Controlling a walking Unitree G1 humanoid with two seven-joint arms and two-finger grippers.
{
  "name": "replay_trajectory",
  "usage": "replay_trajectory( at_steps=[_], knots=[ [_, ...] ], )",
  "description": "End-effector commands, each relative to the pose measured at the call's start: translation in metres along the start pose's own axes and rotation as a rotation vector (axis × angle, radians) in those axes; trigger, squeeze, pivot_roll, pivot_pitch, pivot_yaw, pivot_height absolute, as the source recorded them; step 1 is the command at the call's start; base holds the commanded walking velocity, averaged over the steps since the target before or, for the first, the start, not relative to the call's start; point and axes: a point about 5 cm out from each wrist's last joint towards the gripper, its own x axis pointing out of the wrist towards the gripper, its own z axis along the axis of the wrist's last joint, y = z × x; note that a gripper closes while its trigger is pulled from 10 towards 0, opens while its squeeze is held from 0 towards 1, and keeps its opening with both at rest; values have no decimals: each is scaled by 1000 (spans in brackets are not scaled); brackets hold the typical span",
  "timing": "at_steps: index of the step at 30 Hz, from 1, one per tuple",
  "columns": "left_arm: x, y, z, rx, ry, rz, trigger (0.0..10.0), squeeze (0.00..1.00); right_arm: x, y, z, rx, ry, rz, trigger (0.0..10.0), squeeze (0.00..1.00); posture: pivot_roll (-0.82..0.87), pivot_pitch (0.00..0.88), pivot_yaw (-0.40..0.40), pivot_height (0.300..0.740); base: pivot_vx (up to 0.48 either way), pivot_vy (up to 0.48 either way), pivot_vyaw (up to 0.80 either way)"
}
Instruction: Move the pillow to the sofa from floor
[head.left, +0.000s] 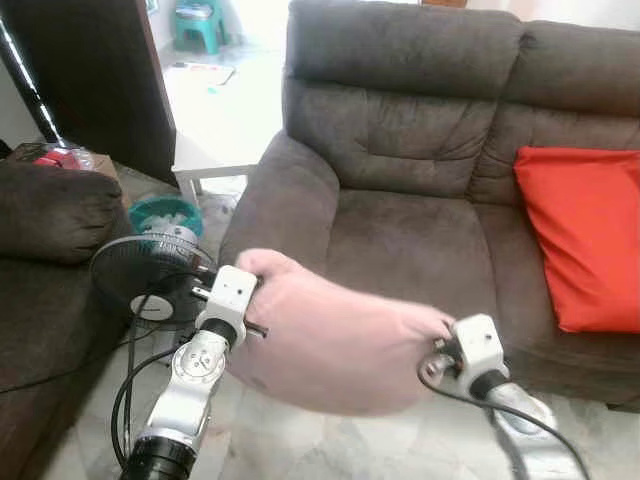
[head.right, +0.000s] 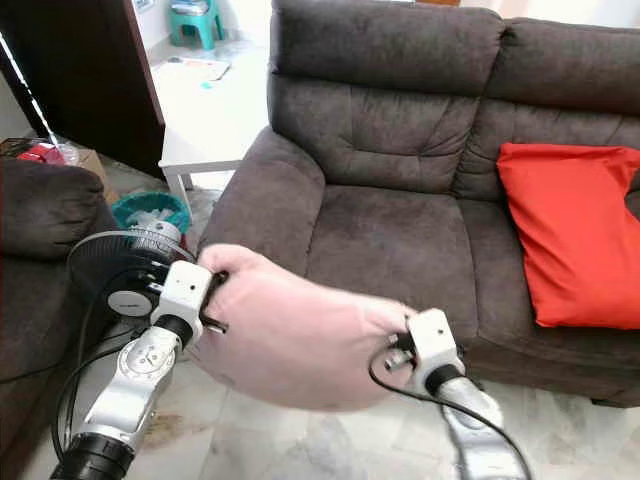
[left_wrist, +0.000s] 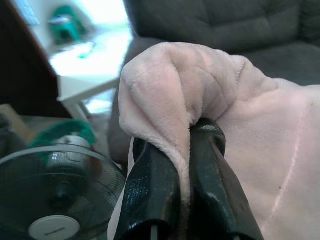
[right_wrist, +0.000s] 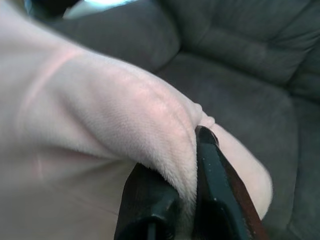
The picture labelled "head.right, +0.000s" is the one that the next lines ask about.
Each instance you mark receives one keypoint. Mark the dark brown suede armchair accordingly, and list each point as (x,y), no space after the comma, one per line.
(40,250)

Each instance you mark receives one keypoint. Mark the teal round basket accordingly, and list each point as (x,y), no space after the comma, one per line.
(150,208)

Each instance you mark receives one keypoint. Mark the grey-brown suede two-seat sofa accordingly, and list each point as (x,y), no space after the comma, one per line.
(380,230)

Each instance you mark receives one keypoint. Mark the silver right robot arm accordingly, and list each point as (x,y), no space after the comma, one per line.
(470,410)

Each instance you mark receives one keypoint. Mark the white low table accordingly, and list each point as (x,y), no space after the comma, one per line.
(210,130)

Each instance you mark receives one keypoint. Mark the teal plastic stool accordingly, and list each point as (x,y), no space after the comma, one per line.
(196,22)

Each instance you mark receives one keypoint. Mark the brown cardboard box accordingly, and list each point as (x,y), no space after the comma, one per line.
(90,165)

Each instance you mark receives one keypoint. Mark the red item in plastic wrap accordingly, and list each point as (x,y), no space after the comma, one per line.
(45,153)

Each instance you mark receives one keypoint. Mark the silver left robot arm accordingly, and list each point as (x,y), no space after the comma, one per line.
(135,375)

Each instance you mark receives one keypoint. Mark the printed paper sheet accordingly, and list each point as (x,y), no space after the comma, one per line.
(190,69)

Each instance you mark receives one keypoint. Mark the red pillow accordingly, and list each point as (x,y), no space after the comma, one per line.
(570,240)

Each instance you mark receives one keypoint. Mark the pale pink pillow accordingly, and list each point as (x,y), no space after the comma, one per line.
(290,340)

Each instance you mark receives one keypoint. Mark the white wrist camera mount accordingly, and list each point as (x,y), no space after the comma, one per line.
(435,340)
(182,292)

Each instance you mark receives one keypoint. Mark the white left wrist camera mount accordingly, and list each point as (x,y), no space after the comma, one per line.
(182,292)

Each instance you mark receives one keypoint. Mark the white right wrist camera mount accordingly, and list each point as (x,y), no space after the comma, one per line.
(435,340)

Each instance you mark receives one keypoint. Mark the black standing fan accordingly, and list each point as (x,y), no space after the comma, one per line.
(105,270)

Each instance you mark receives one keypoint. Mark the dark brown wooden door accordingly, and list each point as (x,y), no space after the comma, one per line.
(90,70)

